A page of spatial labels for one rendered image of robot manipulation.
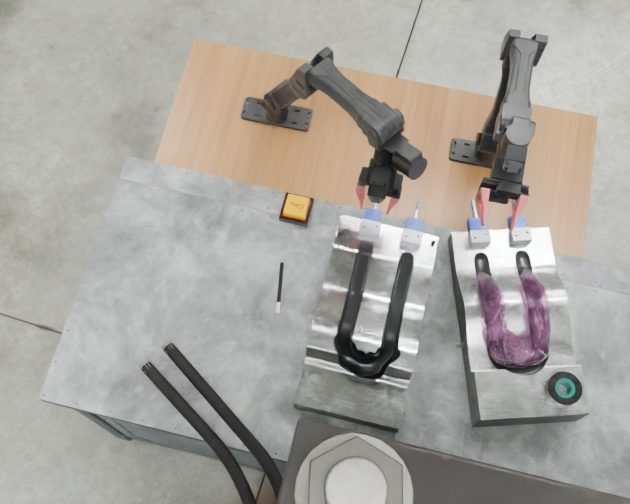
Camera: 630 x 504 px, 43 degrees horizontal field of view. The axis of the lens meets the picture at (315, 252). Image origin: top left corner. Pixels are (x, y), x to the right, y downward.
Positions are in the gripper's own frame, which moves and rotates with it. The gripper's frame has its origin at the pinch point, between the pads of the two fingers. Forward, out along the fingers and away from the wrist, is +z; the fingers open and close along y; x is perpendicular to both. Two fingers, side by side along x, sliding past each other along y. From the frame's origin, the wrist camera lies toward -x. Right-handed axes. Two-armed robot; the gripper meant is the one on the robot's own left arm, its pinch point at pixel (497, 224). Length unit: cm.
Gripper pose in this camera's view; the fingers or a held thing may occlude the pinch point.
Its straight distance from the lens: 181.1
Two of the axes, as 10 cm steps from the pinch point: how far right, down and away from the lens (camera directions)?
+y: 9.8, 2.0, -0.7
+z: -2.1, 9.2, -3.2
